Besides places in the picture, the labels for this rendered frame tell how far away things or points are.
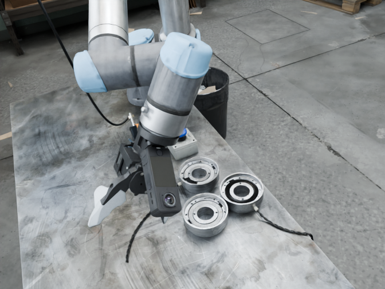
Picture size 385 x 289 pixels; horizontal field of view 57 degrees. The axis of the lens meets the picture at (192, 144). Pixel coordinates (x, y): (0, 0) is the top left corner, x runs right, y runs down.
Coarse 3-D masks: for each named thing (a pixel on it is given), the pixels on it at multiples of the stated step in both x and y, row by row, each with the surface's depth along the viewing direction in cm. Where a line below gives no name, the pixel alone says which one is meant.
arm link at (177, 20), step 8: (160, 0) 97; (168, 0) 95; (176, 0) 95; (184, 0) 97; (160, 8) 100; (168, 8) 98; (176, 8) 98; (184, 8) 100; (168, 16) 101; (176, 16) 101; (184, 16) 102; (168, 24) 104; (176, 24) 103; (184, 24) 105; (160, 32) 112; (168, 32) 107; (176, 32) 106; (184, 32) 107; (192, 32) 111; (160, 40) 114
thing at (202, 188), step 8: (192, 160) 95; (200, 160) 95; (208, 160) 94; (184, 168) 93; (192, 168) 93; (200, 168) 93; (216, 168) 92; (192, 176) 93; (208, 176) 90; (216, 176) 88; (184, 184) 89; (192, 184) 87; (200, 184) 87; (208, 184) 87; (216, 184) 90; (192, 192) 90; (200, 192) 89
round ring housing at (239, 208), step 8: (232, 176) 88; (240, 176) 89; (248, 176) 88; (224, 184) 88; (240, 184) 87; (248, 184) 87; (256, 184) 86; (224, 192) 86; (232, 192) 85; (240, 192) 89; (248, 192) 87; (256, 200) 81; (232, 208) 82; (240, 208) 82; (248, 208) 82
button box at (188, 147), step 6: (180, 138) 100; (186, 138) 101; (192, 138) 100; (180, 144) 99; (186, 144) 98; (192, 144) 99; (174, 150) 98; (180, 150) 99; (186, 150) 100; (192, 150) 101; (174, 156) 100; (180, 156) 100; (186, 156) 101
